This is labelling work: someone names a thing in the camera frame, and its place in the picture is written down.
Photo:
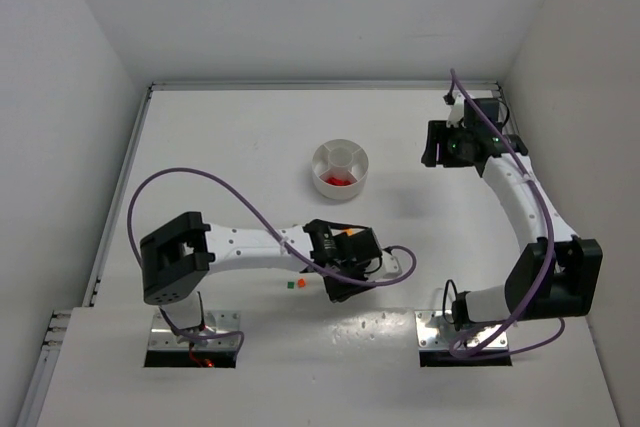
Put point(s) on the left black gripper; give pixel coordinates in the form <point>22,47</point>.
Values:
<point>347,278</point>

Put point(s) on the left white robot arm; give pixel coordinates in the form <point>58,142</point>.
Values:
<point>176,257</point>

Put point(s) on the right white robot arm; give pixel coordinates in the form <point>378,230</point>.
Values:
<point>557,271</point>

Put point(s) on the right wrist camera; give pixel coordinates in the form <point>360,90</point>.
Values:
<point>456,103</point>

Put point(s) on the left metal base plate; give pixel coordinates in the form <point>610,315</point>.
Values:
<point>216,333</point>

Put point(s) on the red half-round lego piece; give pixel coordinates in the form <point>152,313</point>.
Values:
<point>338,182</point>

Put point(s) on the white divided round container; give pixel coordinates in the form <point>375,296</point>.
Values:
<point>340,158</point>

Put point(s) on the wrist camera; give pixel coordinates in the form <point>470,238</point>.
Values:
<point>456,103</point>
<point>388,269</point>

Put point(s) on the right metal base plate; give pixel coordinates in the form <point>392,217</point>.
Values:
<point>434,334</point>

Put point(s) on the metal base plate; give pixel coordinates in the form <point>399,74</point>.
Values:
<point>216,333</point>
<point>434,334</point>

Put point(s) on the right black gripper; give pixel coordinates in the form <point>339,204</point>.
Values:
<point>432,144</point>

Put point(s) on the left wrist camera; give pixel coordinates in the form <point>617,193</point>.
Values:
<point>388,269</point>

